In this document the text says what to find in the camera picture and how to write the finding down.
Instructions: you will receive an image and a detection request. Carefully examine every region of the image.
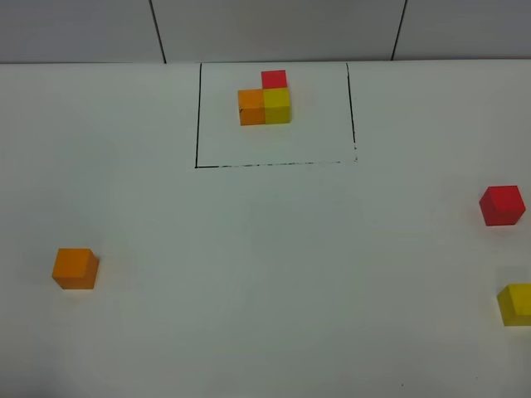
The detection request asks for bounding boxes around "orange template cube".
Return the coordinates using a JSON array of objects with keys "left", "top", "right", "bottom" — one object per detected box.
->
[{"left": 238, "top": 89, "right": 266, "bottom": 126}]

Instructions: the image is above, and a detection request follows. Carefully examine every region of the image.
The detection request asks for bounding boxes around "yellow template cube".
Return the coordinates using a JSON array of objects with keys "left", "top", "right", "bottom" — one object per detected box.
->
[{"left": 263, "top": 87, "right": 291, "bottom": 124}]

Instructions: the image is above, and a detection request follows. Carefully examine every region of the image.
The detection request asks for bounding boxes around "red template cube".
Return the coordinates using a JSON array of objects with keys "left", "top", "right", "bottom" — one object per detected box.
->
[{"left": 261, "top": 70, "right": 288, "bottom": 90}]

